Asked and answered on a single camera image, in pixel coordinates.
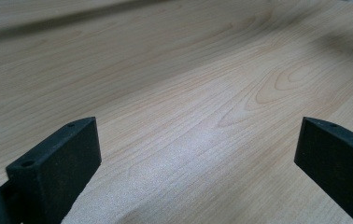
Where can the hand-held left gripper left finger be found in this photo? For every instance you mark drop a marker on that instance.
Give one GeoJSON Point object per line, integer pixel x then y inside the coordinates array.
{"type": "Point", "coordinates": [56, 168]}

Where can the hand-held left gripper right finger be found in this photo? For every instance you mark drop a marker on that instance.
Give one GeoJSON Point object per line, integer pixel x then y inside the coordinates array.
{"type": "Point", "coordinates": [339, 161]}

